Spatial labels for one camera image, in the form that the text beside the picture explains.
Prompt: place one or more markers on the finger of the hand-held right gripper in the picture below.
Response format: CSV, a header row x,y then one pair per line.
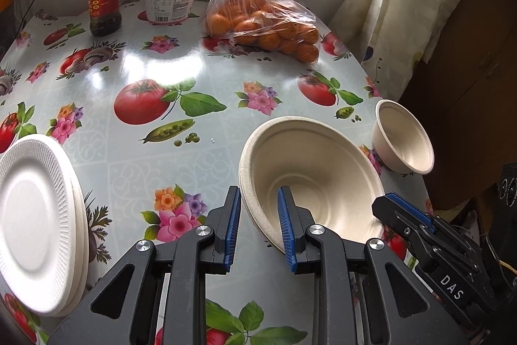
x,y
412,207
398,221

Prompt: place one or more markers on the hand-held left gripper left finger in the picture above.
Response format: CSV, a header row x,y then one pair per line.
x,y
232,232

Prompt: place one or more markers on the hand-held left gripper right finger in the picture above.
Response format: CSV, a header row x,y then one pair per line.
x,y
284,232

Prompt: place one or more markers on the large beige paper bowl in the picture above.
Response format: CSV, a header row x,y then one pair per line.
x,y
319,167

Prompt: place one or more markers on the small white paper plate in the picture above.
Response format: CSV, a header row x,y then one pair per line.
x,y
32,227

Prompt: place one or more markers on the small beige paper bowl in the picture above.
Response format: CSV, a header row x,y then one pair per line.
x,y
408,143

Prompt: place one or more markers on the dark device with round rings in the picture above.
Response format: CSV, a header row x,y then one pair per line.
x,y
507,187

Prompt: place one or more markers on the brown wooden cabinet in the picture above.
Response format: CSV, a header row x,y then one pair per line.
x,y
476,66

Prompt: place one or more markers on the fruit and flower print tablecloth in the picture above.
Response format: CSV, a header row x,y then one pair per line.
x,y
141,66

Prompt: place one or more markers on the cream patterned curtain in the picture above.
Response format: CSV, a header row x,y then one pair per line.
x,y
404,5

